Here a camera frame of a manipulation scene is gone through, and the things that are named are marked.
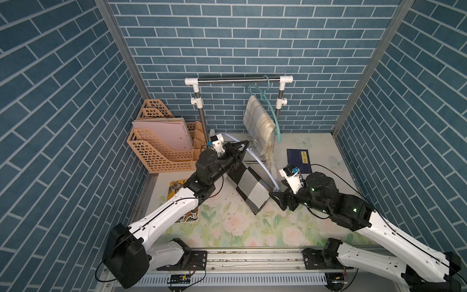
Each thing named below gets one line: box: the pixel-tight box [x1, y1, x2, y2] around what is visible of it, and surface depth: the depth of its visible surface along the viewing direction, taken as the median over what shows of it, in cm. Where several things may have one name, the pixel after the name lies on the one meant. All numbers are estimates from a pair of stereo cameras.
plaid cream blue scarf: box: [242, 94, 277, 170], surface depth 88 cm
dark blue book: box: [286, 148, 313, 174], surface depth 110 cm
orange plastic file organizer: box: [127, 98, 207, 174], surface depth 96 cm
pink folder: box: [131, 121, 194, 151], surface depth 90 cm
